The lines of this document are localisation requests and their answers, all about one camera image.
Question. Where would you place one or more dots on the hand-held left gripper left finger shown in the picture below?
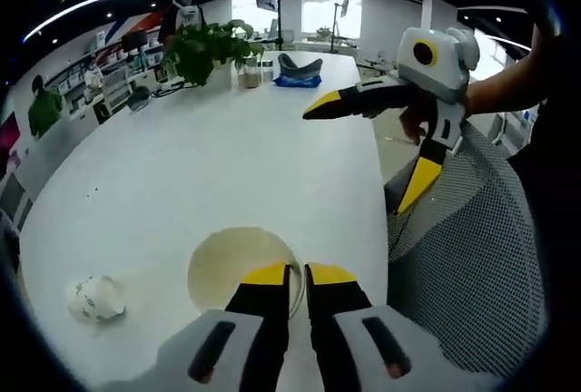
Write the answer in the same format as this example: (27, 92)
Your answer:
(218, 355)

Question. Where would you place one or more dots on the grey rounded object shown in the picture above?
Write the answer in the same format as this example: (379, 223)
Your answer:
(139, 98)

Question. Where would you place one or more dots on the person's right hand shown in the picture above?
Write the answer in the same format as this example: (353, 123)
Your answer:
(415, 124)

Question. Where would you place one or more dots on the glass jar brown contents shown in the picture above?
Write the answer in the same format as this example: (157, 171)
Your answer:
(252, 78)

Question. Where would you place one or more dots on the green print paper cup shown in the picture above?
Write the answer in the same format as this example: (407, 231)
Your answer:
(95, 301)

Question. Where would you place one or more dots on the nested paper cup stack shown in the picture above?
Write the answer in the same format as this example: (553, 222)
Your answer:
(218, 265)

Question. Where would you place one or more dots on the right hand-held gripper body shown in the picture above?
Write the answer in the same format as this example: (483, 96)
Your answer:
(445, 70)

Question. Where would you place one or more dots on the white storage shelf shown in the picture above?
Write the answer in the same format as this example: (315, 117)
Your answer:
(109, 54)

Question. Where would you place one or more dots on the pink screen monitor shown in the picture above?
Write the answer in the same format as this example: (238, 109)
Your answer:
(9, 135)

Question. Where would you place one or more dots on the clear glass jar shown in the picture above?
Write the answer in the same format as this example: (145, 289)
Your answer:
(267, 72)

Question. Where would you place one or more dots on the black desk monitor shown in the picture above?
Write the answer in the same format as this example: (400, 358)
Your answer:
(135, 42)

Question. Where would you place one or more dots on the blue packet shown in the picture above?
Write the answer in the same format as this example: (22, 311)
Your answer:
(295, 82)

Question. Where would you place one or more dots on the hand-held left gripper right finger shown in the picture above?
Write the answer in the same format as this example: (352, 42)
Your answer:
(372, 355)

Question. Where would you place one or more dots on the potted green plant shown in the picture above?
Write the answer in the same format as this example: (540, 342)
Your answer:
(204, 51)

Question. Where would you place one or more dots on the grey mesh office chair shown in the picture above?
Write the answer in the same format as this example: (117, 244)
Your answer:
(476, 251)

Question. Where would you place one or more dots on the grey neck pillow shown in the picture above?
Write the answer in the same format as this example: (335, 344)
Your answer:
(299, 67)

